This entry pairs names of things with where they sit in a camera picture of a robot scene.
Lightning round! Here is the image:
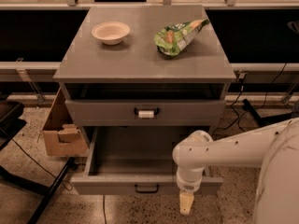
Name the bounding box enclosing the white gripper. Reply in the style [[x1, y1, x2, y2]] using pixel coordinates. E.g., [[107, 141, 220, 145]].
[[177, 168, 203, 215]]

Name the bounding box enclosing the grey drawer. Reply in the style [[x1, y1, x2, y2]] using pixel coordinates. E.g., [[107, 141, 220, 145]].
[[65, 100, 225, 126], [70, 126, 224, 196]]

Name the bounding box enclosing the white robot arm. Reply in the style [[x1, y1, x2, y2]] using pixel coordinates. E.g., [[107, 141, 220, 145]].
[[173, 118, 299, 224]]

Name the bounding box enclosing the grey drawer cabinet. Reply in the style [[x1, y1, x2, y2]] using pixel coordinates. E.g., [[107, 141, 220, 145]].
[[52, 5, 237, 173]]

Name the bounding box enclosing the grey top drawer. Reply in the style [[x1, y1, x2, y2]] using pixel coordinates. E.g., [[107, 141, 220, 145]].
[[65, 100, 225, 126]]

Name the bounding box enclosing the brown cardboard box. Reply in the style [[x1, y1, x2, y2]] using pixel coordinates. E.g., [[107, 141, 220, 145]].
[[42, 90, 89, 157]]

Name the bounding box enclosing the green chip bag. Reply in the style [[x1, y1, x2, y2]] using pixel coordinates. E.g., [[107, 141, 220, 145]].
[[154, 19, 209, 57]]

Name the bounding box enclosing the white paper bowl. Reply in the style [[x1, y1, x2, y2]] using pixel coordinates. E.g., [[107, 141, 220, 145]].
[[92, 21, 130, 45]]

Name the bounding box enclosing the black floor cable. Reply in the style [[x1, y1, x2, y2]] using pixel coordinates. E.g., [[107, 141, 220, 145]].
[[102, 194, 107, 224]]

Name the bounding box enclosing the black cable right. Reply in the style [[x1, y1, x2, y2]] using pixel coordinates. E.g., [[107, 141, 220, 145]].
[[211, 63, 288, 135]]

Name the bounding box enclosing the black stand frame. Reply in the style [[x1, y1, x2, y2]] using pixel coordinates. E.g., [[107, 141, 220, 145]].
[[0, 101, 78, 224]]

